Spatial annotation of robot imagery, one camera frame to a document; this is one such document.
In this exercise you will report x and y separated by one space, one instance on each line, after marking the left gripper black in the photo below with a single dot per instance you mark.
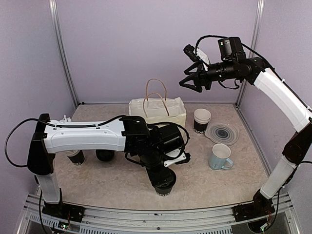
160 180

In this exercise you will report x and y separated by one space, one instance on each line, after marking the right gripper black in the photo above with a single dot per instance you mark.
201 71

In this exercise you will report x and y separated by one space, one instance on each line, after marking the stack of paper cups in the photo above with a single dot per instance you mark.
201 120

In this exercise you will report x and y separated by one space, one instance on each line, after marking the beige paper bag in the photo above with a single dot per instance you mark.
155 108

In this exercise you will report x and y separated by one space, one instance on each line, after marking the stack of black lids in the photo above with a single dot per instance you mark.
105 155

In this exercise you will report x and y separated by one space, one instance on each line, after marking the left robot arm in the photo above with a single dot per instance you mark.
158 146

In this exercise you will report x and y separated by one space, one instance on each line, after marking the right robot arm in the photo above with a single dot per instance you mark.
258 72

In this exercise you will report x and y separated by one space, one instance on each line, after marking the light blue ceramic mug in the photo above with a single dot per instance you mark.
220 157

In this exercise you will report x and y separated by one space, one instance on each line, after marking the grey swirl silicone lid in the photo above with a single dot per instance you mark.
223 133

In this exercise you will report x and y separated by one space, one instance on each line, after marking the black cup holding straws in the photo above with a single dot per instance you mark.
76 157

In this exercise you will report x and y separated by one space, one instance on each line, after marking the bundle of white straws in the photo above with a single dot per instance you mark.
65 119

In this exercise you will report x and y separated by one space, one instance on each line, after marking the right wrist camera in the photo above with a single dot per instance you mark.
196 54

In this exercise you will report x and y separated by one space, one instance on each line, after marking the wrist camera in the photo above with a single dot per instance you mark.
174 157
196 54

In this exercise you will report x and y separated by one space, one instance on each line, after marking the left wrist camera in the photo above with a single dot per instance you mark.
174 157

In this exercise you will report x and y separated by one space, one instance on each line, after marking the aluminium front rail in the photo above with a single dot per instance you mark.
215 220

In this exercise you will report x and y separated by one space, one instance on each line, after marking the right aluminium corner post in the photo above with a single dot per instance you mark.
255 36

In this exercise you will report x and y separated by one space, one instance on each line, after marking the aluminium corner post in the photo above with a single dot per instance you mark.
255 36
61 49

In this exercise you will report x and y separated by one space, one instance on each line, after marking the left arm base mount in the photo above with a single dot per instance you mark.
64 210

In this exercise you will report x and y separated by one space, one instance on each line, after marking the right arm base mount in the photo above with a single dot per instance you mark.
253 209

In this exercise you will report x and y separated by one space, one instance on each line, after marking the left aluminium corner post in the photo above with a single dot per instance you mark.
61 49

